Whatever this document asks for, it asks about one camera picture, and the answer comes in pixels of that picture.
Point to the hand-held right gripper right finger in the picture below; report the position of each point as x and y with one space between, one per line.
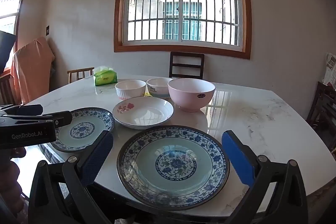
239 158

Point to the side window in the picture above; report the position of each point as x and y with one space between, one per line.
10 8

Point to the white plate with pink flowers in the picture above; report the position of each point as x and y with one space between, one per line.
144 113

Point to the large blue floral plate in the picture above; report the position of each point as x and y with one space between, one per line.
147 161

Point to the green tissue pack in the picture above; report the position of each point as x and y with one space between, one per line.
105 78

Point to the barred window with wooden frame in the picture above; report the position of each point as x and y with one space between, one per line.
181 50

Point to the white bowl with blue band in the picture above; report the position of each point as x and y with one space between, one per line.
157 90

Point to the black wall switch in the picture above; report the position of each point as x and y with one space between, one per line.
47 30

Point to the dark wooden chair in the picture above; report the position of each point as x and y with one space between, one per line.
186 66

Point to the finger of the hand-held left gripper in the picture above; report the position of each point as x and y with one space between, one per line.
26 109
60 119

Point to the brown wooden chair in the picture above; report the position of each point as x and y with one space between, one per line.
5 90

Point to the small yellow object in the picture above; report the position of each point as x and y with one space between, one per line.
147 94

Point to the small blue floral plate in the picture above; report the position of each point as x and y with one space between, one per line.
81 132

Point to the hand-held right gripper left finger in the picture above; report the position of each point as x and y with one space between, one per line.
97 158

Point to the person's left hand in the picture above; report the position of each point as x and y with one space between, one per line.
17 152

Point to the light wooden chair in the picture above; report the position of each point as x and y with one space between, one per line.
78 71

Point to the dark wooden furniture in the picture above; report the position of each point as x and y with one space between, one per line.
323 108

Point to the white ribbed bowl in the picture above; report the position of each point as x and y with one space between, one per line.
130 91

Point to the pink bowl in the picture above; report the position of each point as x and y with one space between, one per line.
189 98

